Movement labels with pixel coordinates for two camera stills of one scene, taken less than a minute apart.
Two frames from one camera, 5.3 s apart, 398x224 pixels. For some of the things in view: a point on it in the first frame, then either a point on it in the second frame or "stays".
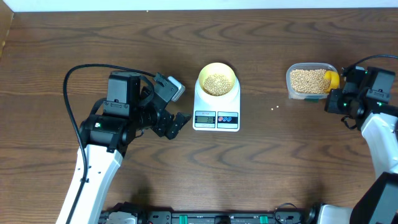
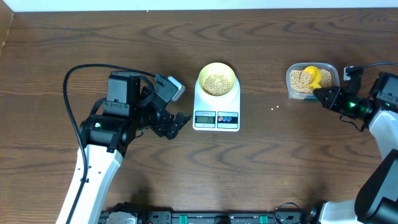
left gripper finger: [180, 119] stays
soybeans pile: [308, 81] stays
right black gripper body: [341, 102] stays
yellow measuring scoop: [334, 77] -> [316, 74]
